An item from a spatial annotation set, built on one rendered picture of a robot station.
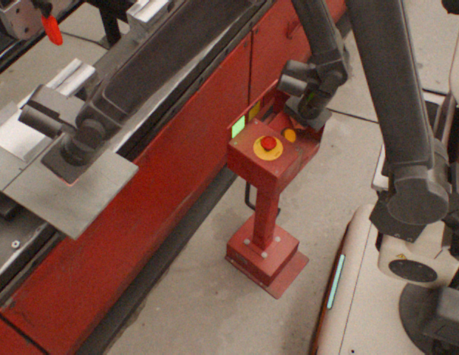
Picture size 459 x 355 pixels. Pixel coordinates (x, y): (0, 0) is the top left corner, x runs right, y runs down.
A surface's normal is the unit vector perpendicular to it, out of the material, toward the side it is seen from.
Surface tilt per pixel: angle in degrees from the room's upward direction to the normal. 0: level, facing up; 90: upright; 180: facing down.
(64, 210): 0
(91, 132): 81
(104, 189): 0
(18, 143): 0
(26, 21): 90
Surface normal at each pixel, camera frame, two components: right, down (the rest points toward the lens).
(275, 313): 0.00, -0.51
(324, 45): -0.25, 0.55
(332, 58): -0.15, 0.72
